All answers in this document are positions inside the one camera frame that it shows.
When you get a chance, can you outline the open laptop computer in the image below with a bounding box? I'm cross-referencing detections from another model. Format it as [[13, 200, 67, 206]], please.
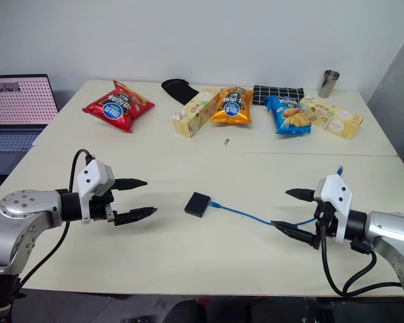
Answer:
[[0, 73, 60, 185]]

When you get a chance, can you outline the small black box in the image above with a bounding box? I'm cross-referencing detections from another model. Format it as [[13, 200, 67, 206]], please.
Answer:
[[183, 191, 211, 219]]

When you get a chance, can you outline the red chip bag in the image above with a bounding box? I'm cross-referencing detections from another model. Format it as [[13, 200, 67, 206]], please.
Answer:
[[81, 80, 156, 134]]

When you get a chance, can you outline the blue cable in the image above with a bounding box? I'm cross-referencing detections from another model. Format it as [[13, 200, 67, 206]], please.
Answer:
[[207, 165, 320, 226]]

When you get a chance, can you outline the blue chip bag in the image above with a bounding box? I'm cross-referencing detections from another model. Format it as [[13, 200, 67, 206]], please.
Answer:
[[262, 94, 313, 136]]

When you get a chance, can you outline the stainless steel cup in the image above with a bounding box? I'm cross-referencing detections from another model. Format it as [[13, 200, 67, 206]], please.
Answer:
[[317, 69, 341, 100]]

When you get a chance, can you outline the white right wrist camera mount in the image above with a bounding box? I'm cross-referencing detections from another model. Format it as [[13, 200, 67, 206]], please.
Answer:
[[314, 174, 354, 244]]

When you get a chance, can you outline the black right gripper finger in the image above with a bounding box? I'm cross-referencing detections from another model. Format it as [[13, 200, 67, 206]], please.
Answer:
[[285, 188, 316, 203], [270, 220, 321, 250]]

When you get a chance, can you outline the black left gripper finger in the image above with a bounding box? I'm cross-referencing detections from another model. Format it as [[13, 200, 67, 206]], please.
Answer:
[[114, 207, 158, 226], [112, 178, 149, 192]]

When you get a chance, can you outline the black white checked pouch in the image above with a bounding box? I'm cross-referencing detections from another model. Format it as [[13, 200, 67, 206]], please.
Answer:
[[252, 84, 306, 106]]

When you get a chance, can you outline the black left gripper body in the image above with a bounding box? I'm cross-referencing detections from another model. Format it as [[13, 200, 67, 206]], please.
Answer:
[[88, 188, 119, 225]]

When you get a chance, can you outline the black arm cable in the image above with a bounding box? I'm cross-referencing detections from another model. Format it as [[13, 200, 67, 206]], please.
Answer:
[[319, 218, 404, 299], [19, 148, 96, 291]]

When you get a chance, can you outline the black fabric pouch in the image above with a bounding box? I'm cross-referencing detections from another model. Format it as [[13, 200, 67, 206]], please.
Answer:
[[160, 78, 200, 106]]

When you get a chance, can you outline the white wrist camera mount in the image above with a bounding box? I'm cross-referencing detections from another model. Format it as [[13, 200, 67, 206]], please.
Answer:
[[75, 159, 116, 225], [314, 174, 354, 244]]

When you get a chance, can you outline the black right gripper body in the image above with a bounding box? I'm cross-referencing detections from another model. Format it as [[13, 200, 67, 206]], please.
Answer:
[[312, 200, 338, 240]]

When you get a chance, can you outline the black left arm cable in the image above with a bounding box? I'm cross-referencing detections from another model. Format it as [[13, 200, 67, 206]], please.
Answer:
[[19, 148, 96, 291]]

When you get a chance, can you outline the grey partition panel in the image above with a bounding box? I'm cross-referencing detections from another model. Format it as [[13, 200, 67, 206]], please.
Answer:
[[366, 42, 404, 186]]

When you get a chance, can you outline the yellow tissue box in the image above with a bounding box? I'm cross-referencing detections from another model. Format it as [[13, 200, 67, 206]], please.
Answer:
[[170, 87, 221, 139], [299, 97, 365, 141]]

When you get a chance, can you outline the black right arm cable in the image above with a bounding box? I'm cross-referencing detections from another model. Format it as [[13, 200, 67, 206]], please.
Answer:
[[319, 218, 404, 299]]

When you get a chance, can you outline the orange chip bag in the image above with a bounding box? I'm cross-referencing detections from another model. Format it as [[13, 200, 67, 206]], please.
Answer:
[[209, 85, 254, 126]]

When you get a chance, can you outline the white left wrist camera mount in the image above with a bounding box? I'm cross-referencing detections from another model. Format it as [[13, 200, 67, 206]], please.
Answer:
[[75, 159, 116, 225]]

